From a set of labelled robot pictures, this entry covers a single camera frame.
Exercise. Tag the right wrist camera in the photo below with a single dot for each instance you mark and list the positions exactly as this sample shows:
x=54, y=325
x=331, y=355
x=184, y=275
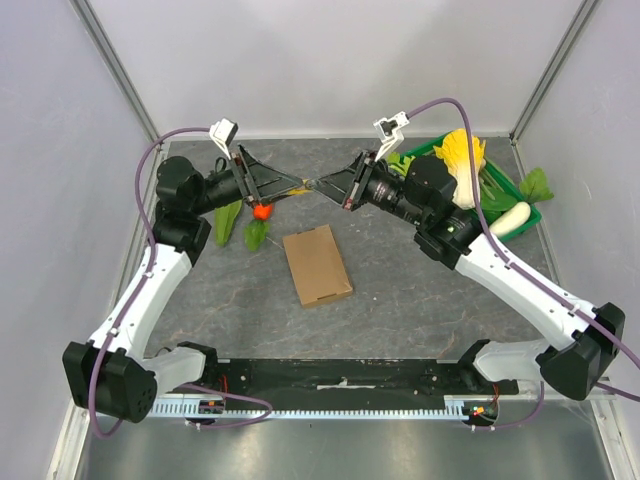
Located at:
x=389, y=131

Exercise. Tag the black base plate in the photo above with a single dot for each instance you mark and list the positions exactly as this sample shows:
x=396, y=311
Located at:
x=255, y=377

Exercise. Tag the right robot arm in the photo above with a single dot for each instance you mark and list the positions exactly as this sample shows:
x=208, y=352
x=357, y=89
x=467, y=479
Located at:
x=579, y=340

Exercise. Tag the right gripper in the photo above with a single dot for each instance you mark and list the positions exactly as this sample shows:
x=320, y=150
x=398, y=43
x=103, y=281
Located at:
x=358, y=181

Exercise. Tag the green bok choy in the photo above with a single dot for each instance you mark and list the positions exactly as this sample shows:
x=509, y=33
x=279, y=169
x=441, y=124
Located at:
x=495, y=202

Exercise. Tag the brown cardboard express box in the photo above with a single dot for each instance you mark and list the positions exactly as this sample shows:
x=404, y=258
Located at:
x=317, y=267

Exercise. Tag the green plastic tray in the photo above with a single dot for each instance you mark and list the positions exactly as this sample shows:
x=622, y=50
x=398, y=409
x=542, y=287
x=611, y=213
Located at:
x=535, y=216

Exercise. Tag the yellow utility knife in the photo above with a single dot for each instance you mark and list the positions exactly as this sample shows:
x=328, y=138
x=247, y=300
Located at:
x=303, y=189

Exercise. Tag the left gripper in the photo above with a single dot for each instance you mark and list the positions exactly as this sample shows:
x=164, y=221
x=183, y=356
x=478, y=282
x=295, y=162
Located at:
x=271, y=183

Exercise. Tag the yellow napa cabbage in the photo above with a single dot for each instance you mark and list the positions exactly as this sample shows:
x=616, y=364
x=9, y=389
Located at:
x=455, y=154

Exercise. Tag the white radish with leaves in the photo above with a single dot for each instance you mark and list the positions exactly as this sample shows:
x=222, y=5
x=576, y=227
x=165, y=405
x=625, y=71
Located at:
x=535, y=189

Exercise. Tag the orange carrot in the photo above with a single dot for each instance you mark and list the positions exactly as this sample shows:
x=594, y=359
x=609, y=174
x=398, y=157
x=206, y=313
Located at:
x=263, y=212

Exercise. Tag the grey slotted cable duct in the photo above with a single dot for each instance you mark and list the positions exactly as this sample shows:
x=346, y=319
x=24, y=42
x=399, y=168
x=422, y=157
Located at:
x=208, y=408

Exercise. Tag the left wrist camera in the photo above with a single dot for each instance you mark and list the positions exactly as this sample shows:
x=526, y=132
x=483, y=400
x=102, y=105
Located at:
x=222, y=133

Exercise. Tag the green leafy lettuce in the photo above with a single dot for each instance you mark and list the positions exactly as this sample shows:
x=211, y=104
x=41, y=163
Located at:
x=225, y=218

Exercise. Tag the green celery stalk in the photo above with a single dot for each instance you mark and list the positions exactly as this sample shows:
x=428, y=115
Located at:
x=399, y=163

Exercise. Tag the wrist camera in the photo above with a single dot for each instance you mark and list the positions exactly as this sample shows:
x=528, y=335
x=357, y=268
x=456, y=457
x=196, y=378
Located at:
x=389, y=131
x=222, y=133

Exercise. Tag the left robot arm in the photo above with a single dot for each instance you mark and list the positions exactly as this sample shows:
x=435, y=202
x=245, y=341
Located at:
x=109, y=374

